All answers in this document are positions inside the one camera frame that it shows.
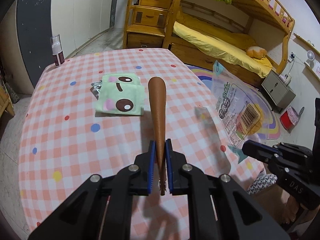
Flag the brown leather pouch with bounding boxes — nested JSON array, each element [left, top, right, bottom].
[[148, 76, 167, 196]]

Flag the wooden bunk bed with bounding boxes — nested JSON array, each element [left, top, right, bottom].
[[163, 0, 295, 87]]

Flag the spray bottle white cap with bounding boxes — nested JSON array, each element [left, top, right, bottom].
[[50, 34, 65, 67]]

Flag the wooden cabinet with drawers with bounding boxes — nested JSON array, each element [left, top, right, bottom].
[[0, 76, 15, 117]]

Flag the pink checkered tablecloth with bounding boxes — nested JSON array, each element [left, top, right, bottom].
[[18, 48, 263, 231]]

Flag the rainbow oval rug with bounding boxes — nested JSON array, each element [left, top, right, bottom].
[[186, 64, 281, 140]]

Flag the person's right hand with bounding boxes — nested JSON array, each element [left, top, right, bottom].
[[283, 196, 312, 224]]

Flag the mango snack plastic bag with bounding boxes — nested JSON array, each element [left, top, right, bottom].
[[211, 61, 265, 163]]

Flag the wooden stair drawers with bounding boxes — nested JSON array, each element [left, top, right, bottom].
[[123, 0, 173, 49]]

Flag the green cartoon face cloth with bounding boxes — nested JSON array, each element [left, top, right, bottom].
[[95, 73, 145, 116]]

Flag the white wardrobe with portholes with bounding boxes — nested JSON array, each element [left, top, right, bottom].
[[16, 0, 117, 86]]

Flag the orange plush toy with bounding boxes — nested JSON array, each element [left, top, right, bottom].
[[246, 46, 267, 60]]

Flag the crumpled silver foil wrapper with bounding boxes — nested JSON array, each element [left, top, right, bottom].
[[90, 80, 103, 99]]

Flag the small white fan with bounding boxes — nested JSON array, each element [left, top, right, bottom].
[[304, 50, 315, 68]]

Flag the yellow bed sheet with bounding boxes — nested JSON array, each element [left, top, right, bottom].
[[173, 22, 272, 78]]

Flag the cardboard box on floor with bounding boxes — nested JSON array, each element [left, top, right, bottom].
[[252, 184, 290, 224]]

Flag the grey nightstand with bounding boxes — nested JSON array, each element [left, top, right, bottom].
[[261, 70, 296, 111]]

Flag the red small bin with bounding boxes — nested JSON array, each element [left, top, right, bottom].
[[280, 106, 305, 133]]

